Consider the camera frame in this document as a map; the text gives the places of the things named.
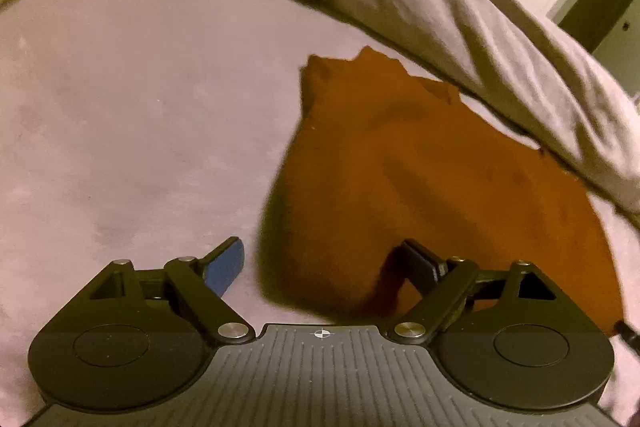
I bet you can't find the grey bed sheet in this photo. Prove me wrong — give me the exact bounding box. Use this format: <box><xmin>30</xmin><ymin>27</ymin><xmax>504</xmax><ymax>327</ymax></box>
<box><xmin>0</xmin><ymin>0</ymin><xmax>640</xmax><ymax>427</ymax></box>

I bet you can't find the grey duvet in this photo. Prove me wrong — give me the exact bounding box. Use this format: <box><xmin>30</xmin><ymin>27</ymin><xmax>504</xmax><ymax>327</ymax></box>
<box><xmin>210</xmin><ymin>0</ymin><xmax>640</xmax><ymax>214</ymax></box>

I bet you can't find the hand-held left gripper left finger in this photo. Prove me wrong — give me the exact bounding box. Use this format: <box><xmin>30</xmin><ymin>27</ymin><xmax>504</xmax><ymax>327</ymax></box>
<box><xmin>75</xmin><ymin>236</ymin><xmax>257</xmax><ymax>343</ymax></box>

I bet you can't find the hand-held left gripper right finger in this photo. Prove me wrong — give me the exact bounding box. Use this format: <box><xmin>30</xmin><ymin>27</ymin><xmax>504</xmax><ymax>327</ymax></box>
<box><xmin>392</xmin><ymin>238</ymin><xmax>576</xmax><ymax>344</ymax></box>

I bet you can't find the brown knit cardigan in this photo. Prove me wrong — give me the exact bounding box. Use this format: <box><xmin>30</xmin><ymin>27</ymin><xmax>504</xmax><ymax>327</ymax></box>
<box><xmin>255</xmin><ymin>46</ymin><xmax>627</xmax><ymax>324</ymax></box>

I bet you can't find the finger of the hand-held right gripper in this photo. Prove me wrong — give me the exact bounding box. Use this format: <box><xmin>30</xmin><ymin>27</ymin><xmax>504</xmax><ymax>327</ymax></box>
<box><xmin>613</xmin><ymin>318</ymin><xmax>640</xmax><ymax>345</ymax></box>

